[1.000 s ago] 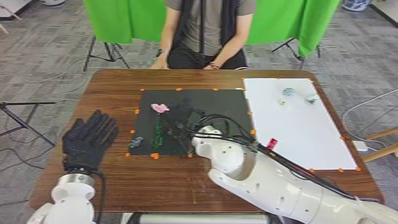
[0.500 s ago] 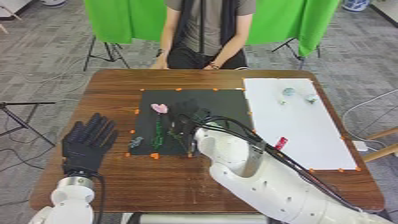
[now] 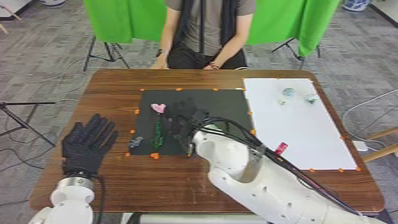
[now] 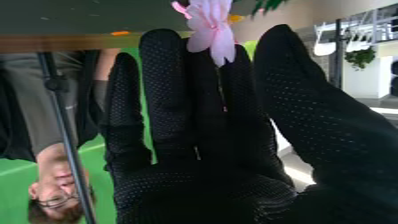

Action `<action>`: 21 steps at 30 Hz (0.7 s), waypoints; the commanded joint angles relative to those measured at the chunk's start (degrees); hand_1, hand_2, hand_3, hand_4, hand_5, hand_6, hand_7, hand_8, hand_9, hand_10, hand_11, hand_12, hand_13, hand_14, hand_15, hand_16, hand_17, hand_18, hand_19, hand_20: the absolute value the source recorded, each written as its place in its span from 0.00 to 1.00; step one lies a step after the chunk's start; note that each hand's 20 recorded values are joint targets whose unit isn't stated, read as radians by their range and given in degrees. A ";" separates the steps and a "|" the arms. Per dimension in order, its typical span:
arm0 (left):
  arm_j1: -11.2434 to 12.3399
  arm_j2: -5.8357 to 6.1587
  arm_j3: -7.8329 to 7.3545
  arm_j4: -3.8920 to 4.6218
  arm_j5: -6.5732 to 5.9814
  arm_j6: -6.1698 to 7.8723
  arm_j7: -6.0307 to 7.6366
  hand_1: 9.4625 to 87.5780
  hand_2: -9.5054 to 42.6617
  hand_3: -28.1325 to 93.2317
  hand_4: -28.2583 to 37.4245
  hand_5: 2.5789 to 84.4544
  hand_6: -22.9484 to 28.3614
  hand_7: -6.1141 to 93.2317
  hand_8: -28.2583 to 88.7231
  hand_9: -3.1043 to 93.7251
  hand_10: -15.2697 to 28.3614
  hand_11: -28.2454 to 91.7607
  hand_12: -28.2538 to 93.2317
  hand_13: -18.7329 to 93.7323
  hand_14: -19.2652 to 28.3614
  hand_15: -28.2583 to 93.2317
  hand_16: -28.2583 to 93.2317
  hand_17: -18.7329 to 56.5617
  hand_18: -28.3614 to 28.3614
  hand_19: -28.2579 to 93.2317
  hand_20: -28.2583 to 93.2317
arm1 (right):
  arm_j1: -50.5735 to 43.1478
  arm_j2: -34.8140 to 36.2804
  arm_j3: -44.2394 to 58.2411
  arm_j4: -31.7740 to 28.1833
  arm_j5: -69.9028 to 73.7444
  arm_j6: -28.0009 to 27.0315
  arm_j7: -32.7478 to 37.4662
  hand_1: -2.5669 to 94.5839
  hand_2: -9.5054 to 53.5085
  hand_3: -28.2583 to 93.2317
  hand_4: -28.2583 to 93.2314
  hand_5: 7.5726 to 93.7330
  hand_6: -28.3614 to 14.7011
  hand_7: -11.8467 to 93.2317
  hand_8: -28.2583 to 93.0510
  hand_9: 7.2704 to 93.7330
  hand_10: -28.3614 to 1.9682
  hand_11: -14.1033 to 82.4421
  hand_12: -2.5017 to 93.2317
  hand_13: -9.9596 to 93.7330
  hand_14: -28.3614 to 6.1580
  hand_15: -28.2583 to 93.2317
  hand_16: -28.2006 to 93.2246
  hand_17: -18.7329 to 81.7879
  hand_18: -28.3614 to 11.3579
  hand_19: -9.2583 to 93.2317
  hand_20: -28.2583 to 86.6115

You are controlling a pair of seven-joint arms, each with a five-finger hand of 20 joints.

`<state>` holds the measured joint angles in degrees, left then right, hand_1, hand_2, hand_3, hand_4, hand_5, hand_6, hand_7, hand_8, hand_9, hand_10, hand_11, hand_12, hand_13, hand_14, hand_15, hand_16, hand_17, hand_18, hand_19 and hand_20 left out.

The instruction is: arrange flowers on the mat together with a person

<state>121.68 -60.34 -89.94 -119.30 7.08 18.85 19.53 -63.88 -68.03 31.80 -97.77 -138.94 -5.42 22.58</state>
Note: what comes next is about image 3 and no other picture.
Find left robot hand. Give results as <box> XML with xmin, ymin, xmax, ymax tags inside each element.
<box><xmin>61</xmin><ymin>113</ymin><xmax>121</xmax><ymax>178</ymax></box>

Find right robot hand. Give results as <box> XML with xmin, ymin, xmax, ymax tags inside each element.
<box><xmin>167</xmin><ymin>97</ymin><xmax>210</xmax><ymax>127</ymax></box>

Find dark mat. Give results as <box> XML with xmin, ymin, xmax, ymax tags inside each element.
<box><xmin>127</xmin><ymin>88</ymin><xmax>258</xmax><ymax>158</ymax></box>

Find person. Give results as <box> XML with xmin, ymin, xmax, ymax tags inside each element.
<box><xmin>150</xmin><ymin>0</ymin><xmax>258</xmax><ymax>71</ymax></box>

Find pink flower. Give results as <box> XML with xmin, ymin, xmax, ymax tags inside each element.
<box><xmin>148</xmin><ymin>102</ymin><xmax>171</xmax><ymax>150</ymax></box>

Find black tripod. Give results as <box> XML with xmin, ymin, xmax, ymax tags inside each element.
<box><xmin>0</xmin><ymin>100</ymin><xmax>59</xmax><ymax>148</ymax></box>

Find white sheet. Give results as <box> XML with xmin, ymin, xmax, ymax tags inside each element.
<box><xmin>242</xmin><ymin>77</ymin><xmax>361</xmax><ymax>172</ymax></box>

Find black cloth stand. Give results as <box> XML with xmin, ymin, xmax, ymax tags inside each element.
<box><xmin>270</xmin><ymin>37</ymin><xmax>326</xmax><ymax>71</ymax></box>
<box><xmin>82</xmin><ymin>34</ymin><xmax>132</xmax><ymax>73</ymax></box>

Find pale grey bar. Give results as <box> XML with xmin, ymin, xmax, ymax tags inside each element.
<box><xmin>127</xmin><ymin>213</ymin><xmax>269</xmax><ymax>224</ymax></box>

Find white power adapter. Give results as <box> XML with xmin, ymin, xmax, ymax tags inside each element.
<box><xmin>352</xmin><ymin>139</ymin><xmax>370</xmax><ymax>153</ymax></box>

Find wooden chair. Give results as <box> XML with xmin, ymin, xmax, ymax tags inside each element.
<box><xmin>361</xmin><ymin>126</ymin><xmax>398</xmax><ymax>164</ymax></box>

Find blue and white vase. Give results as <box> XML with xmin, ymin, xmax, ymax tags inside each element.
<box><xmin>39</xmin><ymin>0</ymin><xmax>68</xmax><ymax>8</ymax></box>
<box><xmin>342</xmin><ymin>0</ymin><xmax>372</xmax><ymax>13</ymax></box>

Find black cable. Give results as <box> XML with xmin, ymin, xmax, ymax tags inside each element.
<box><xmin>187</xmin><ymin>116</ymin><xmax>363</xmax><ymax>216</ymax></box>

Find white cable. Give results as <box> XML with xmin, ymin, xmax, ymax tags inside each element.
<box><xmin>340</xmin><ymin>89</ymin><xmax>398</xmax><ymax>141</ymax></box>

